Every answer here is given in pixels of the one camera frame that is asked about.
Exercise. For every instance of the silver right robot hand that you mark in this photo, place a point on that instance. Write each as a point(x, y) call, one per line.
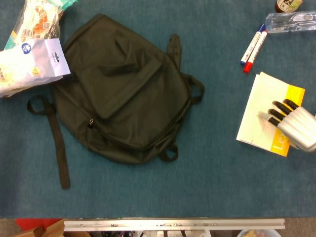
point(298, 126)

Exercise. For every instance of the white yellow Lexicon book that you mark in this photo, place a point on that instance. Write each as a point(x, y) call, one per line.
point(256, 111)

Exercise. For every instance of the black fabric backpack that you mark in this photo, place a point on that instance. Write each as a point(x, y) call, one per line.
point(123, 86)

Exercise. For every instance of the red capped whiteboard marker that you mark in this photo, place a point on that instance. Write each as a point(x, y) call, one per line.
point(256, 50)

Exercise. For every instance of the blue capped whiteboard marker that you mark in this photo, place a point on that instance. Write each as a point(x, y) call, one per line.
point(251, 44)

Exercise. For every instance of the clear plastic pencil case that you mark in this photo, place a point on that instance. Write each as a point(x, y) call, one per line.
point(284, 22)

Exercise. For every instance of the light blue round container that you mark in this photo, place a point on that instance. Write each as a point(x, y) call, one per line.
point(256, 233)

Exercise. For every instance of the brown glass bottle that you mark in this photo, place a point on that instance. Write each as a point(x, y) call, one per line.
point(287, 5)

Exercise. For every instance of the teal plastic package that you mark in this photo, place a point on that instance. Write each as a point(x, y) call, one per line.
point(66, 3)

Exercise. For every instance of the brown cardboard box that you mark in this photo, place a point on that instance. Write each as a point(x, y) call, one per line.
point(53, 228)

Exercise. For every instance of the white snack bag blue logo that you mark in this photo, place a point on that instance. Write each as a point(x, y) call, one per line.
point(24, 66)

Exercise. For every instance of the clear snack bag orange print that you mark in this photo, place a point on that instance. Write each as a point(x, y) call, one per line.
point(34, 22)

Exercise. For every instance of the red flat object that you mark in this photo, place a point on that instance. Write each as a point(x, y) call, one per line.
point(29, 222)

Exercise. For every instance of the aluminium rail profile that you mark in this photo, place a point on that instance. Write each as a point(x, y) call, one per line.
point(172, 224)

